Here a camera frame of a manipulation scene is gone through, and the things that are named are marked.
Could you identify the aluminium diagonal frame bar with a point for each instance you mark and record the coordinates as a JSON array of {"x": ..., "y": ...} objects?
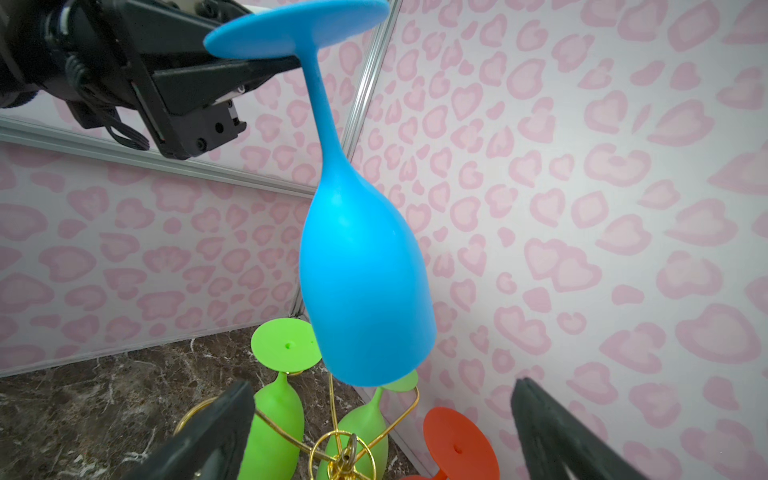
[{"x": 44, "y": 137}]

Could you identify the red wine glass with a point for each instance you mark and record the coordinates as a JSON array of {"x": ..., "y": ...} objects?
[{"x": 459, "y": 448}]

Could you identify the aluminium frame post left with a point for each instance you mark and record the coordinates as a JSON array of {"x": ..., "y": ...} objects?
[{"x": 372, "y": 67}]

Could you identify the gold wire glass rack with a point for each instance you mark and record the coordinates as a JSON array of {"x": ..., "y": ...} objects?
[{"x": 306, "y": 445}]

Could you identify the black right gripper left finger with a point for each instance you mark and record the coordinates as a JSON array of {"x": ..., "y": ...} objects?
[{"x": 210, "y": 446}]

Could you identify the green wine glass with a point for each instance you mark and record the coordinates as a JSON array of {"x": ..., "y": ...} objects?
[
  {"x": 359, "y": 444},
  {"x": 286, "y": 346}
]

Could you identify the blue front wine glass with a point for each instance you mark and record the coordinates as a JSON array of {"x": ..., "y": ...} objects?
[{"x": 362, "y": 274}]

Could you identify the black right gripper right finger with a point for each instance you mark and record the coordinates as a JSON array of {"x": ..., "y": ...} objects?
[{"x": 556, "y": 445}]

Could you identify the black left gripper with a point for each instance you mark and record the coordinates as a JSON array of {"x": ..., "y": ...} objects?
[{"x": 149, "y": 56}]

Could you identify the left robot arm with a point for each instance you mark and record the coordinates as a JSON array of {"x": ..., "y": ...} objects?
[{"x": 31, "y": 63}]

